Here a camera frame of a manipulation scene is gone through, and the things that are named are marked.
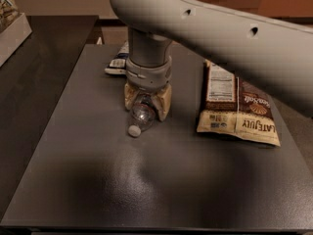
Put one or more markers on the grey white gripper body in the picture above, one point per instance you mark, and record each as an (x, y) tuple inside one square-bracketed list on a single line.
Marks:
[(148, 73)]

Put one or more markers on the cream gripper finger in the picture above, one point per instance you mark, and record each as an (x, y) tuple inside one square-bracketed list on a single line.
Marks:
[(162, 102), (130, 94)]

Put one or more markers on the clear plastic water bottle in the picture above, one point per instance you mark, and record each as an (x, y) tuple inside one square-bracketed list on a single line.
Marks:
[(142, 115)]

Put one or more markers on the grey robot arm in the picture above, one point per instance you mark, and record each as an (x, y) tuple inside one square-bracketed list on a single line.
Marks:
[(272, 55)]

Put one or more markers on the blue snack bag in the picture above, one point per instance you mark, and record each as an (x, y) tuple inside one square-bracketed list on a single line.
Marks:
[(118, 64)]

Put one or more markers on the brown and cream chip bag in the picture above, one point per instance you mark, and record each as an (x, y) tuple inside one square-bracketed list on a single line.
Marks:
[(232, 106)]

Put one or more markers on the dark wooden side table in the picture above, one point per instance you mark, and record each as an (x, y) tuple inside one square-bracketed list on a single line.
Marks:
[(31, 83)]

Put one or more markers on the white box with snacks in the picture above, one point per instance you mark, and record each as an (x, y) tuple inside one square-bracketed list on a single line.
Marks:
[(14, 29)]

